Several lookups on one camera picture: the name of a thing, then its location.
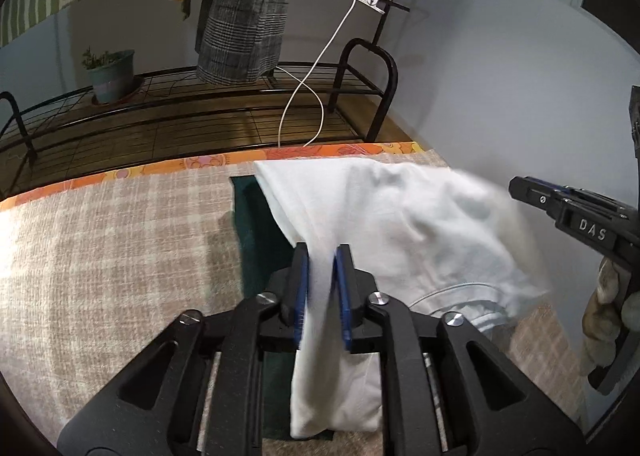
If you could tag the grey plaid coat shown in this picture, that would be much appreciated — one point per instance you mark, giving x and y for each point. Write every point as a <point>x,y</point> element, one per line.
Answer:
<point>245,25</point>

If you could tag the orange printed bed sheet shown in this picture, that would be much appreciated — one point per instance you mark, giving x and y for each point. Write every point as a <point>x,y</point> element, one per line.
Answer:
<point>200,163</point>

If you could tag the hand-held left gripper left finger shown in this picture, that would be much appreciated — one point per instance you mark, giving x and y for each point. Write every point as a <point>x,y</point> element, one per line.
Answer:
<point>301,286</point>

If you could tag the white t-shirt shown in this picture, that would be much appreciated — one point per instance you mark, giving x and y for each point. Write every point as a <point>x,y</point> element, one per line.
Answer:
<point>400,226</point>

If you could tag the potted plant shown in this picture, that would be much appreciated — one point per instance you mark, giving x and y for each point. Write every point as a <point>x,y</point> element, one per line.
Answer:
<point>112,78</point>

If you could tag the folded dark green cloth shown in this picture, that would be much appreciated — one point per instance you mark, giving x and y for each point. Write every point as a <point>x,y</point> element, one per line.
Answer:
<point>260,246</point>

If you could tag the person's right hand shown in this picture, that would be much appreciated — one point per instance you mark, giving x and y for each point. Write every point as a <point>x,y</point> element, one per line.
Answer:
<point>602,316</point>

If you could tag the black metal clothes rack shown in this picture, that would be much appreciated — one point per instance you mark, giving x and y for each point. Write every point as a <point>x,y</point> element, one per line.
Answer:
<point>367,43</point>

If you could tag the beige plaid blanket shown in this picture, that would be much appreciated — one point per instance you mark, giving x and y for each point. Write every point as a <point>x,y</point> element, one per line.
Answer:
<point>125,246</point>

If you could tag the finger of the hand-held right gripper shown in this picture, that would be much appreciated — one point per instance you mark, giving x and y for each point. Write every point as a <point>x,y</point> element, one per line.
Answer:
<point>532,193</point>

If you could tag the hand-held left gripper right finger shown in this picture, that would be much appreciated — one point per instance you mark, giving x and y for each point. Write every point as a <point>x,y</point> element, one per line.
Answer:
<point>344,296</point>

